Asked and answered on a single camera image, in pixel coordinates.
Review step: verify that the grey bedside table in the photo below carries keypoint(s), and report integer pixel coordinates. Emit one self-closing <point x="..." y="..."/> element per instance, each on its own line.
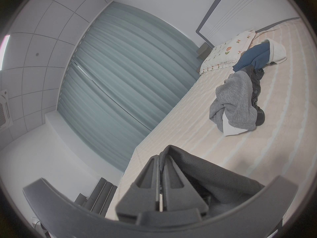
<point x="204" y="51"/>

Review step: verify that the white ceiling air vent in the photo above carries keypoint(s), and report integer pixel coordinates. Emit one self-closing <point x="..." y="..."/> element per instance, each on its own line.
<point x="3" y="110"/>

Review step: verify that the white garment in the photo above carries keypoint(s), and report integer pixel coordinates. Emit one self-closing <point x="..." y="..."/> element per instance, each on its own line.
<point x="231" y="130"/>
<point x="278" y="54"/>

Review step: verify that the dark blue garment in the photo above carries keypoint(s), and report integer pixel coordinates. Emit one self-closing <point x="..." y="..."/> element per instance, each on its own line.
<point x="250" y="56"/>

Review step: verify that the grey garment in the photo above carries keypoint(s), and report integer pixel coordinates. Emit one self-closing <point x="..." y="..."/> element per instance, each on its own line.
<point x="237" y="100"/>

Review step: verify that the blue-green curtain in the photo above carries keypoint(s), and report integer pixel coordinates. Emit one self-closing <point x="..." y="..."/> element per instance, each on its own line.
<point x="138" y="58"/>
<point x="99" y="123"/>

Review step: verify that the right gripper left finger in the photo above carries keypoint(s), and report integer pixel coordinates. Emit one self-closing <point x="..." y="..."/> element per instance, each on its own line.
<point x="145" y="199"/>

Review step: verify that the black chest of drawers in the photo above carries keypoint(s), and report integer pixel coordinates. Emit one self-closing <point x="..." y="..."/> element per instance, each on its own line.
<point x="101" y="194"/>

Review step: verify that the white printed pillow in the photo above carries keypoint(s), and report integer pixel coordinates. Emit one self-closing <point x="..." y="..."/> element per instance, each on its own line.
<point x="223" y="56"/>

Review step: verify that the black garment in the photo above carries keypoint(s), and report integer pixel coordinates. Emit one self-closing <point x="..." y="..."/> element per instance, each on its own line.
<point x="256" y="88"/>

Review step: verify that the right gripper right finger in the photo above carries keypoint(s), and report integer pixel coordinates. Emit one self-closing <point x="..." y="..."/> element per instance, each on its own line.
<point x="173" y="202"/>

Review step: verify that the black T-shirt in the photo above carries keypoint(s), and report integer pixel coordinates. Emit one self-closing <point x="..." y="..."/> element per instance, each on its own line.
<point x="218" y="182"/>

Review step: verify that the bed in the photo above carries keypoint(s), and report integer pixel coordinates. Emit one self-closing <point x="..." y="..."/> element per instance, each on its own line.
<point x="198" y="123"/>

